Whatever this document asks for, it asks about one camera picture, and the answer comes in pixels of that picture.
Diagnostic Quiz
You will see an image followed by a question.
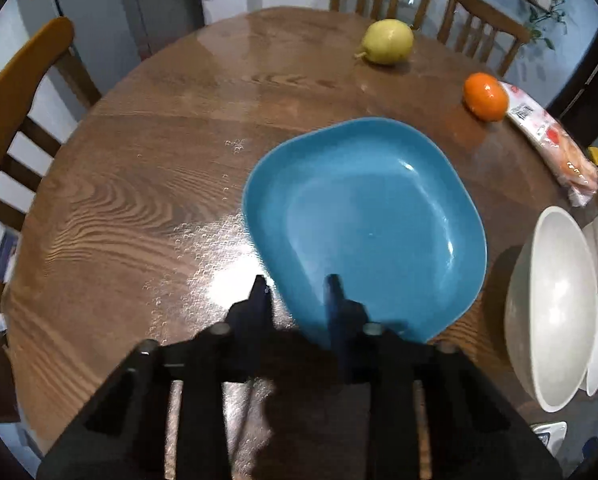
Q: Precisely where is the large white bowl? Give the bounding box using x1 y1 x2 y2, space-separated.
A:
504 206 598 413

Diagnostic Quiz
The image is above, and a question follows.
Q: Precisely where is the white and red snack packet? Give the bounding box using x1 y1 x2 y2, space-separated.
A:
499 80 598 208

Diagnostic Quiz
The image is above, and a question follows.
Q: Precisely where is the orange fruit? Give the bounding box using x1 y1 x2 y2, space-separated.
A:
463 72 510 122

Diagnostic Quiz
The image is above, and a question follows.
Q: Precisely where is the blue square plate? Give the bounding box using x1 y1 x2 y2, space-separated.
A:
242 117 488 348

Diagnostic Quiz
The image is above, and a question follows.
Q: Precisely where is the green hanging plant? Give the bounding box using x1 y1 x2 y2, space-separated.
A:
524 0 580 51

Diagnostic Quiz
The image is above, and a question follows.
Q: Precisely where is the dark wooden door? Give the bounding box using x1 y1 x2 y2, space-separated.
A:
546 10 598 146

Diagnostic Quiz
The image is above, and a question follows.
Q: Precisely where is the yellow-green pear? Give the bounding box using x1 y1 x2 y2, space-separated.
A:
355 19 414 66

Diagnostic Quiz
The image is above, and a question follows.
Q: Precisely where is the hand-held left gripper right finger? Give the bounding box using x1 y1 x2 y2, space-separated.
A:
323 274 563 480

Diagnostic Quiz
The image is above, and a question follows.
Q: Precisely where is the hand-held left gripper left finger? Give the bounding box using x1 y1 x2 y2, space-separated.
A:
36 275 276 480

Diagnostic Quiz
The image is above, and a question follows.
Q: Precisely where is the grey refrigerator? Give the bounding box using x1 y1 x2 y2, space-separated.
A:
0 0 204 111

